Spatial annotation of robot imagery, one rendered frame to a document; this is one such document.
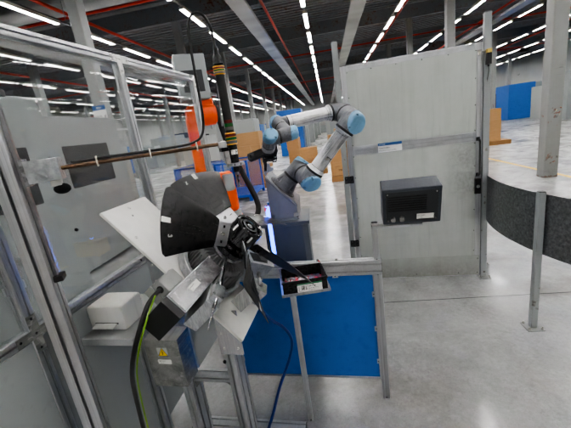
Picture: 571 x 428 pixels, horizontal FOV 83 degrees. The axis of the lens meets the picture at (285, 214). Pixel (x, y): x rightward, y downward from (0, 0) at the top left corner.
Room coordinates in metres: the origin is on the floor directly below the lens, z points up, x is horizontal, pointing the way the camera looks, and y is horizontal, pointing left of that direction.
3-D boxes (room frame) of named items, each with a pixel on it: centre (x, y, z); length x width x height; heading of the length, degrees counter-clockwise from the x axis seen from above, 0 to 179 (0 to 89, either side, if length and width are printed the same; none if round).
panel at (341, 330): (1.63, -0.01, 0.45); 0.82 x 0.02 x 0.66; 77
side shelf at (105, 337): (1.31, 0.73, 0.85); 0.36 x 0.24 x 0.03; 167
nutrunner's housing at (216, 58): (1.30, 0.17, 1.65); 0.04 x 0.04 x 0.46
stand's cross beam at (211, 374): (1.22, 0.41, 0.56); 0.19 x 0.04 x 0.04; 77
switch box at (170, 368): (1.16, 0.55, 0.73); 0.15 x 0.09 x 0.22; 77
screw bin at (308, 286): (1.45, -0.04, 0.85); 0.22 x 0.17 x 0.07; 93
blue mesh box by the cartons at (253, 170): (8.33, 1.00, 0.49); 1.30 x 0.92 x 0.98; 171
